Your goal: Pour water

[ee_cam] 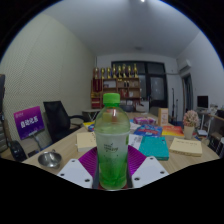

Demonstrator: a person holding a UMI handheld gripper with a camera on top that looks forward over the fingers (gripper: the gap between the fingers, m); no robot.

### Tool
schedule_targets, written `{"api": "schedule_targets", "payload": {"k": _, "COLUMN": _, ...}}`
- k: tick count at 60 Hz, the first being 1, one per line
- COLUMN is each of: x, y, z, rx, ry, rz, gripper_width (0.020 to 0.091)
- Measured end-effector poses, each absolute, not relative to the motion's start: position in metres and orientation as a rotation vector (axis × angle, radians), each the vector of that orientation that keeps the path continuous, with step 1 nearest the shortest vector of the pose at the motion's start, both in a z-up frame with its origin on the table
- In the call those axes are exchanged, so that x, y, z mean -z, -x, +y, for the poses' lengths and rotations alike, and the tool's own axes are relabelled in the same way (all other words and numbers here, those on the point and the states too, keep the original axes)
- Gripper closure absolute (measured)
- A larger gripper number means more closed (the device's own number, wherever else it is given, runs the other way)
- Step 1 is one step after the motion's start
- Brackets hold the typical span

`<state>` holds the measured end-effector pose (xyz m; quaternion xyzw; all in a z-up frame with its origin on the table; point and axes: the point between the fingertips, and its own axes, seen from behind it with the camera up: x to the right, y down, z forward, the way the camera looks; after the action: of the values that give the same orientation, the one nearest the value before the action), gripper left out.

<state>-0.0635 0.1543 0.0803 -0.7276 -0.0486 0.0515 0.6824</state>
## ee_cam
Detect cluttered wooden side desk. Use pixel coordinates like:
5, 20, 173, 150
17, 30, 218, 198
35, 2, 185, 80
199, 111, 224, 158

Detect black office chair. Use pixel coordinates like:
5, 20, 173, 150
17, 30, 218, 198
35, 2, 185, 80
42, 100, 86, 144

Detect orange book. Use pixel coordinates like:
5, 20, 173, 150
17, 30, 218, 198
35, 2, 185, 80
161, 125, 185, 138

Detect black chair armrest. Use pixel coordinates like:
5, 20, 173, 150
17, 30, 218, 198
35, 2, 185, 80
7, 139, 28, 163

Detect white wall air conditioner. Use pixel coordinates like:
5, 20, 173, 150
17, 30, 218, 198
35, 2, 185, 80
176, 58, 193, 74

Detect pink flowers in white pot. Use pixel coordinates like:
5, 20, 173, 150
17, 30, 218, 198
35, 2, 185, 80
182, 109, 200, 140

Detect small cream book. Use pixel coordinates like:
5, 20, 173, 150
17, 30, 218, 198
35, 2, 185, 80
75, 131, 98, 153

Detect small standing card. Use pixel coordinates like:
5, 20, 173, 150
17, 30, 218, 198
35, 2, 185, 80
157, 107, 170, 127

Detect pink box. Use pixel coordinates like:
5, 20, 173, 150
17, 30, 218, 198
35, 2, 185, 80
133, 116, 157, 126

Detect purple sign board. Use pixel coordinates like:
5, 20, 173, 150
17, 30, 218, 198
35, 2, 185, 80
13, 105, 46, 141

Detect small steel cup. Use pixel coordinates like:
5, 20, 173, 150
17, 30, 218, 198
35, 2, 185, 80
37, 149, 63, 169

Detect wide cream book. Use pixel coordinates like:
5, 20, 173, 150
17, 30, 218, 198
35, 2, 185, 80
168, 137, 203, 158

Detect teal book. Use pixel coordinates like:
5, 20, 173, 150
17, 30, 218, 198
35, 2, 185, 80
138, 135, 170, 162

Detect green drink bottle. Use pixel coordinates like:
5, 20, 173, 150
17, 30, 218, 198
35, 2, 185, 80
93, 92, 132, 191

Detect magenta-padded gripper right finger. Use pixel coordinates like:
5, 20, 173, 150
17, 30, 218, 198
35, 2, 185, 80
126, 145, 170, 190

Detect white paper sheet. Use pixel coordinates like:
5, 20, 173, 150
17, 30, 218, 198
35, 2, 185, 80
127, 133, 144, 150

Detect black case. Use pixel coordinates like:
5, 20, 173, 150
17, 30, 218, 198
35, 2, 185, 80
0, 73, 6, 114

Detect small round white table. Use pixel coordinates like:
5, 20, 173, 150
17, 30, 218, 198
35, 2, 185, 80
81, 108, 103, 122

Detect black computer monitor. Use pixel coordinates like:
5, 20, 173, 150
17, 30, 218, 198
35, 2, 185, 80
196, 95, 209, 109

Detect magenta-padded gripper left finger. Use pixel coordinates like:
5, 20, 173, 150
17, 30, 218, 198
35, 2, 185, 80
56, 146, 100, 190

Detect dark glass door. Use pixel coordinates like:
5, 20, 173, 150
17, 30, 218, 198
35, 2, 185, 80
110, 60, 169, 109

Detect wooden shelf unit with trophies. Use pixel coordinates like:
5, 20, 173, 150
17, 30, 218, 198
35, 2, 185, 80
90, 63, 142, 110

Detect blue colourful book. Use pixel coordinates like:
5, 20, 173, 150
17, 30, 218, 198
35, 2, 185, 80
133, 123, 164, 138

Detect black tripod stand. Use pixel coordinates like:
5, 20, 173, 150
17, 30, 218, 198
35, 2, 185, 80
170, 87, 179, 118

